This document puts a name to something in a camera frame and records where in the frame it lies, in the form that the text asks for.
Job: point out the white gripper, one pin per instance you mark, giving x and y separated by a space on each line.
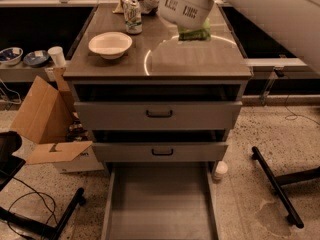
185 10

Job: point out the green jalapeno chip bag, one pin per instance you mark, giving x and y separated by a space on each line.
201 34

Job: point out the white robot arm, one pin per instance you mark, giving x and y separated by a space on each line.
295 24

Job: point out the grey drawer cabinet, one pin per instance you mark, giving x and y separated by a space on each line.
158 67

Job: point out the green white soda can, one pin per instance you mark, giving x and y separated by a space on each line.
132 16

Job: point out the white paper cup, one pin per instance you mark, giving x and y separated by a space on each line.
57 55

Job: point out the white bottle on floor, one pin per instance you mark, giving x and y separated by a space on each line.
221 170

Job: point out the open cardboard box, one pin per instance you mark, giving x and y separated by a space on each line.
44 119

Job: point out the low grey shelf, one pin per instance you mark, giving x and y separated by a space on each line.
22 73

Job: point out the white box on floor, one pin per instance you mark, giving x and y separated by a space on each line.
84 162

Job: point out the white blue bowl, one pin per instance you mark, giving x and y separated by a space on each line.
11 56

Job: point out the black stand leg right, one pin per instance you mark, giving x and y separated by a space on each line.
278 182

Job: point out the black chair seat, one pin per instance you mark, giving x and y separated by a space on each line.
10 142

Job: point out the black stand base left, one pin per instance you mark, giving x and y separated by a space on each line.
52 228

